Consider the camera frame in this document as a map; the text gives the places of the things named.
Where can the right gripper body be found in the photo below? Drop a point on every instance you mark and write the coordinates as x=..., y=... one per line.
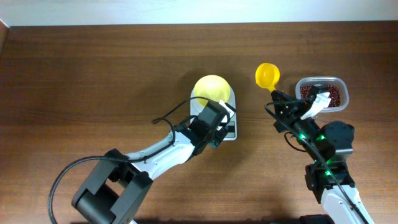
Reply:
x=292, y=116

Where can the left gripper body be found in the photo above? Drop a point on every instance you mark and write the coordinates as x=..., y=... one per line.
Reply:
x=216, y=139

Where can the yellow plastic scoop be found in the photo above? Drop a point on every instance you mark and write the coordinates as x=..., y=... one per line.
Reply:
x=267, y=76

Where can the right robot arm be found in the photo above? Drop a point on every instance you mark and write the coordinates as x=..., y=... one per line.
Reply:
x=329, y=146

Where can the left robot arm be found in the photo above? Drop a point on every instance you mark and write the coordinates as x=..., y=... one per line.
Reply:
x=115, y=189

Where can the white digital kitchen scale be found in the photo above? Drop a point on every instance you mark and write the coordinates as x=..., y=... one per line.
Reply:
x=231, y=127

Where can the yellow plastic bowl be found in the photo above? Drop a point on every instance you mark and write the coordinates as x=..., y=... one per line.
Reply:
x=212, y=87

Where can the red beans in container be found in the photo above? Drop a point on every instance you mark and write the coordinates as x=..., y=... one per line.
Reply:
x=334, y=94

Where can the clear plastic bean container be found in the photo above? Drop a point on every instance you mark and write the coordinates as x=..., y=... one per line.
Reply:
x=334, y=81

